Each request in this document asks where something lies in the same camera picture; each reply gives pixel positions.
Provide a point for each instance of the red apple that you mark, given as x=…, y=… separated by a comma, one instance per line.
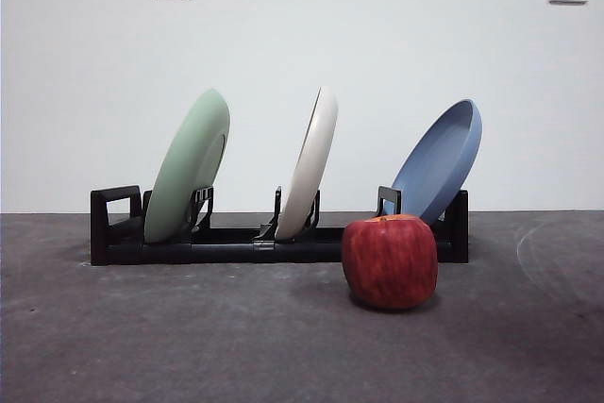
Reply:
x=389, y=261

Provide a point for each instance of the blue plate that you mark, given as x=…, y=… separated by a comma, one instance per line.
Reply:
x=434, y=167

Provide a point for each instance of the green plate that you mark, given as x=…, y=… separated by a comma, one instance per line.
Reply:
x=189, y=162

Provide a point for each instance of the black plate rack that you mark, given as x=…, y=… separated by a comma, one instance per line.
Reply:
x=226, y=252

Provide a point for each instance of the cream plate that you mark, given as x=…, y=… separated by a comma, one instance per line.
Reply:
x=311, y=162

